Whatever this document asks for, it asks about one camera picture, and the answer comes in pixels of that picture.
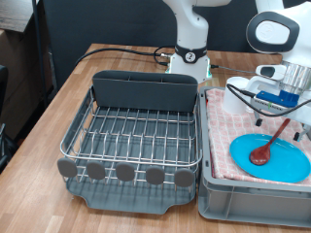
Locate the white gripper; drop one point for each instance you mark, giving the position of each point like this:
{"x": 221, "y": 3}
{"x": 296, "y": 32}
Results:
{"x": 265, "y": 84}

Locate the reddish brown wooden spoon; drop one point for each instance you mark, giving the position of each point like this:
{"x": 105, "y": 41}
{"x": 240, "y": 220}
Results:
{"x": 260, "y": 155}

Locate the blue plate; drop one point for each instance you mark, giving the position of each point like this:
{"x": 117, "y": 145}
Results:
{"x": 285, "y": 165}

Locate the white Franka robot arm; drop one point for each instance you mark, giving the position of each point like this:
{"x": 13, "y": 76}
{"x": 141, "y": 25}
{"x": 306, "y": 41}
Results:
{"x": 191, "y": 26}

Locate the pink checked dish cloth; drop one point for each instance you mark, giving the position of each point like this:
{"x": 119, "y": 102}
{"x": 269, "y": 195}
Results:
{"x": 223, "y": 136}

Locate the dark grey dish rack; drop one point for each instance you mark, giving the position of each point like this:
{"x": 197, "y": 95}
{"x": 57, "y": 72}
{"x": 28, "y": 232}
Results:
{"x": 129, "y": 202}

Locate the grey plastic crate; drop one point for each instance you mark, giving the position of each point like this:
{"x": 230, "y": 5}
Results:
{"x": 252, "y": 204}

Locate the dark grey cutlery holder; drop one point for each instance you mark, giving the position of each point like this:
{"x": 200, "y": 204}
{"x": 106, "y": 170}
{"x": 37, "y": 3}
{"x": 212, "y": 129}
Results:
{"x": 145, "y": 93}

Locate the black backdrop panel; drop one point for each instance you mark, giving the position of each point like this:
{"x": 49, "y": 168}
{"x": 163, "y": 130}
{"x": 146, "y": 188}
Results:
{"x": 97, "y": 22}

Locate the brown cardboard box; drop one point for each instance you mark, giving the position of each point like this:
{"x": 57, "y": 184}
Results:
{"x": 19, "y": 81}

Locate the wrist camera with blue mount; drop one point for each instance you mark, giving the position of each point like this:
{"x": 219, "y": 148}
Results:
{"x": 275, "y": 98}

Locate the black metal post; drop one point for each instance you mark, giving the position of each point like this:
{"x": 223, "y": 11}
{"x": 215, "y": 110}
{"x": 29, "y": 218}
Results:
{"x": 38, "y": 48}

